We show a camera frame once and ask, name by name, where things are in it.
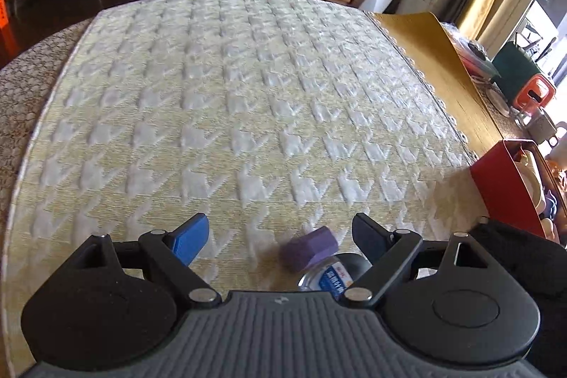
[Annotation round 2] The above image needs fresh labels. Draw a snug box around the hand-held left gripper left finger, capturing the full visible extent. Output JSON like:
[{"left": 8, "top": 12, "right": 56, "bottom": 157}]
[{"left": 73, "top": 213, "right": 222, "bottom": 310}]

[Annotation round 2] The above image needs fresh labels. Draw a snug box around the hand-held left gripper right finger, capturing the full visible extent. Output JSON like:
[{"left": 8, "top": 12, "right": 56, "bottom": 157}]
[{"left": 339, "top": 213, "right": 490, "bottom": 309}]

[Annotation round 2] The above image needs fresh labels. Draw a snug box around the purple block eraser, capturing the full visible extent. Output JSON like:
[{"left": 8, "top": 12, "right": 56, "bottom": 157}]
[{"left": 279, "top": 226, "right": 339, "bottom": 273}]

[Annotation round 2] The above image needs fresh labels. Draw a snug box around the purple toy figure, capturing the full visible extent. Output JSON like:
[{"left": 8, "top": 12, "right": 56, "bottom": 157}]
[{"left": 541, "top": 187, "right": 560, "bottom": 220}]

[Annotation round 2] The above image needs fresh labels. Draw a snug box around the red tin box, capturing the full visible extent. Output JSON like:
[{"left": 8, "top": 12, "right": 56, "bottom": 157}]
[{"left": 470, "top": 138, "right": 567, "bottom": 247}]

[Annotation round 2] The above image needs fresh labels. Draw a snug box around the green mug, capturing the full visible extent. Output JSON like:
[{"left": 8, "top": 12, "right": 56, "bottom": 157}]
[{"left": 527, "top": 108, "right": 558, "bottom": 144}]

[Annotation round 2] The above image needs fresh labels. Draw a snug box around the white round coaster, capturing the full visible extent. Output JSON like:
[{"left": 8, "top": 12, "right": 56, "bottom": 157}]
[{"left": 485, "top": 87, "right": 511, "bottom": 116}]

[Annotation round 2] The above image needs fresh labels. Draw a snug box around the stack of plastic folders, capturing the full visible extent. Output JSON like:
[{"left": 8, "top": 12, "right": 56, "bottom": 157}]
[{"left": 443, "top": 23, "right": 494, "bottom": 78}]

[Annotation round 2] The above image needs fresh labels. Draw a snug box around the orange gift box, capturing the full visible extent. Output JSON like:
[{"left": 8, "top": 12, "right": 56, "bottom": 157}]
[{"left": 0, "top": 0, "right": 15, "bottom": 56}]

